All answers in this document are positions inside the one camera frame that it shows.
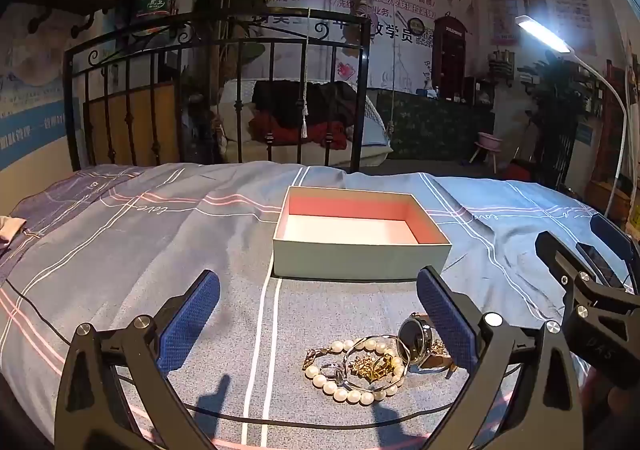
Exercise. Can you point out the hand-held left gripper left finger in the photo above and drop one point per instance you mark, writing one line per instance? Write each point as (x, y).
(192, 320)

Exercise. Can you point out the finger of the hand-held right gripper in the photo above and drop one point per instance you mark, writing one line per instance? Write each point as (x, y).
(560, 255)
(617, 237)

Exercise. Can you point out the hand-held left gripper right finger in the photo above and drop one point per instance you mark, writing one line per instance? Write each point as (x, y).
(445, 325)

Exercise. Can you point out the gold watch with dark dial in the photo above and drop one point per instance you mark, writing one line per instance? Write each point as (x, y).
(412, 342)

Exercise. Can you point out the silver bangle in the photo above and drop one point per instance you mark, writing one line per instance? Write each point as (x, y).
(356, 384)

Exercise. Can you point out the pale box with pink lining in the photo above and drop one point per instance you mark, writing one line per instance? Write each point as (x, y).
(350, 260)

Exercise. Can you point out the black flat rectangular object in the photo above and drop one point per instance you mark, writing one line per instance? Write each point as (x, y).
(597, 262)

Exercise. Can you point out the red container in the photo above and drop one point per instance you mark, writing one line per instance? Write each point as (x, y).
(524, 171)

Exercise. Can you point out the wooden display shelf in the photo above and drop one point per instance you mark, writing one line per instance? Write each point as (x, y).
(607, 130)

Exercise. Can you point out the pink stool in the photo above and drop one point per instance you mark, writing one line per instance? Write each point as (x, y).
(487, 141)

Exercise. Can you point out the green potted plant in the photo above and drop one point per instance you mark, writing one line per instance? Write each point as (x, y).
(555, 95)

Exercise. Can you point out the green patterned sofa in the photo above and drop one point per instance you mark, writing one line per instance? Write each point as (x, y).
(435, 125)

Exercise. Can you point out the orange wooden board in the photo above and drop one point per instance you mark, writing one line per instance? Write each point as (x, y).
(142, 125)

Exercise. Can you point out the red blanket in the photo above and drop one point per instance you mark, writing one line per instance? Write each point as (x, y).
(285, 135)

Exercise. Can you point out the white floor lamp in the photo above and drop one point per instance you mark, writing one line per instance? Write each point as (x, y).
(542, 32)

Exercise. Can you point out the red phone booth cabinet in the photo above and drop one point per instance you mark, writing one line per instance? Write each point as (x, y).
(450, 60)

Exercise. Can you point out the black garment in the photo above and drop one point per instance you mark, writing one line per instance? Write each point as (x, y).
(300, 102)

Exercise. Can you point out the green tin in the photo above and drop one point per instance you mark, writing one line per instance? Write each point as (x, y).
(156, 5)

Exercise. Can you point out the wall rack with jars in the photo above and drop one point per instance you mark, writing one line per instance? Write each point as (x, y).
(501, 62)

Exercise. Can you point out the black metal bed frame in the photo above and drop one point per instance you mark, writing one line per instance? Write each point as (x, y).
(362, 130)

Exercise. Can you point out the blue wall banner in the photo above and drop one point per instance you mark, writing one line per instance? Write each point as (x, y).
(30, 130)

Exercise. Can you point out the large printed wall poster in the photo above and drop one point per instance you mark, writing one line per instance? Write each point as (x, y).
(350, 55)

